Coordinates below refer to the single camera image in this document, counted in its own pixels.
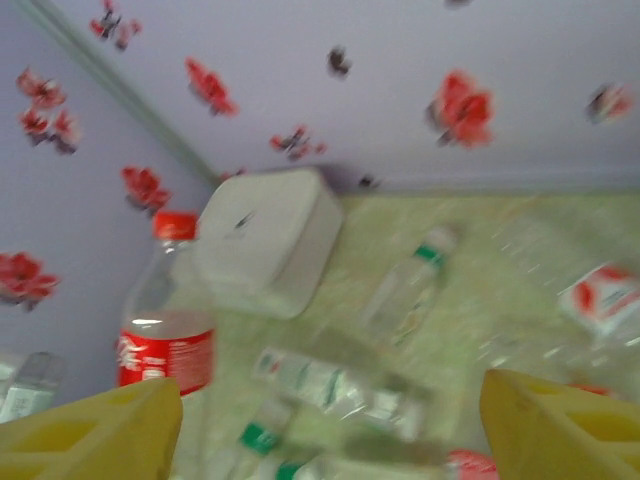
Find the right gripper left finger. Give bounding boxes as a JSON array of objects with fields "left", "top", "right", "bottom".
[{"left": 0, "top": 377, "right": 184, "bottom": 480}]

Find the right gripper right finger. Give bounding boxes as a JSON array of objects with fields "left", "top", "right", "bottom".
[{"left": 479, "top": 369, "right": 640, "bottom": 480}]

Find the crushed bottle green white label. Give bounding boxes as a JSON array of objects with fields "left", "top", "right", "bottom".
[{"left": 252, "top": 324, "right": 436, "bottom": 444}]

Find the small clear bottle white label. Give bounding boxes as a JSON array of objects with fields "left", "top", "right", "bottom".
[{"left": 0, "top": 349, "right": 66, "bottom": 425}]

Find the clear cola bottle red label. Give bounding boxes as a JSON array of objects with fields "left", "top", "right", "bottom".
[
  {"left": 446, "top": 448, "right": 501, "bottom": 480},
  {"left": 115, "top": 212, "right": 217, "bottom": 397}
]

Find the crushed bottle red white label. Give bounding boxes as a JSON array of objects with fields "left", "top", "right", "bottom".
[{"left": 489, "top": 214, "right": 640, "bottom": 381}]

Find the clear bottle green band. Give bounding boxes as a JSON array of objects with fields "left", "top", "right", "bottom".
[
  {"left": 209, "top": 399, "right": 311, "bottom": 480},
  {"left": 359, "top": 227, "right": 461, "bottom": 349}
]

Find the white lidded storage box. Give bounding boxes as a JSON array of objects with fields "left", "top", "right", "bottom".
[{"left": 192, "top": 167, "right": 345, "bottom": 321}]

